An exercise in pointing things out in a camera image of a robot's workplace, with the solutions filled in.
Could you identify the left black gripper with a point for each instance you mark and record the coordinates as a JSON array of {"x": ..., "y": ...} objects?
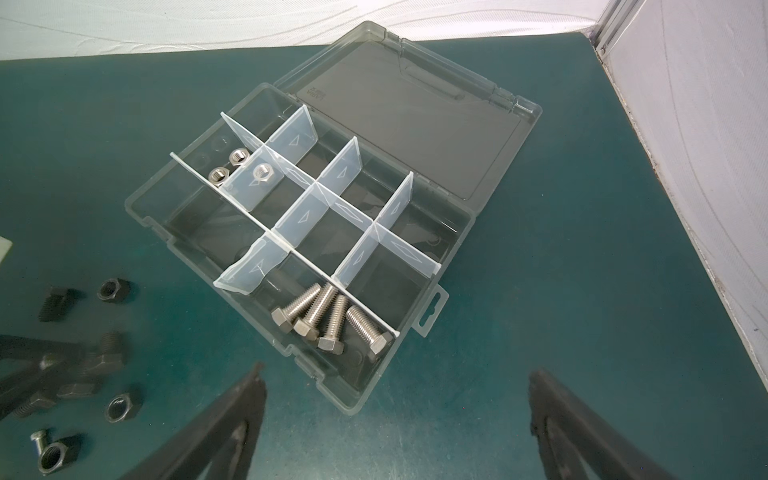
[{"x": 45, "y": 363}]

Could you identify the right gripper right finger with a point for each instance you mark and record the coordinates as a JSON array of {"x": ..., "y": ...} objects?
[{"x": 574, "y": 442}]

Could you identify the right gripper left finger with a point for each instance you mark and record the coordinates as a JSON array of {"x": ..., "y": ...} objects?
[{"x": 219, "y": 443}]

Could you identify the small silver bolt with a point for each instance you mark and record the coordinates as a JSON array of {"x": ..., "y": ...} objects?
[{"x": 284, "y": 317}]

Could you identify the large silver hex bolt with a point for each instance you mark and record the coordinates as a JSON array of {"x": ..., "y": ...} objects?
[{"x": 377, "y": 341}]

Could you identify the black hex bolt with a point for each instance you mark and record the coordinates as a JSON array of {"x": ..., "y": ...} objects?
[
  {"x": 38, "y": 401},
  {"x": 107, "y": 358},
  {"x": 78, "y": 390}
]

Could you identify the thin black screw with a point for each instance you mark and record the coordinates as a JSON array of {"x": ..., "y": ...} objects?
[{"x": 40, "y": 441}]

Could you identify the black nut lower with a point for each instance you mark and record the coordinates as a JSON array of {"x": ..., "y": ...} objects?
[{"x": 122, "y": 407}]

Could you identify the black nut upper right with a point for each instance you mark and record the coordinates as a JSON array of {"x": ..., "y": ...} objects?
[{"x": 114, "y": 290}]

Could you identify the green table mat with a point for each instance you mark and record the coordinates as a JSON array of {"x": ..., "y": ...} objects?
[{"x": 578, "y": 264}]

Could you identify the clear plastic compartment organizer box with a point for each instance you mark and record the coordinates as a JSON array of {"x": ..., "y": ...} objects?
[{"x": 384, "y": 154}]

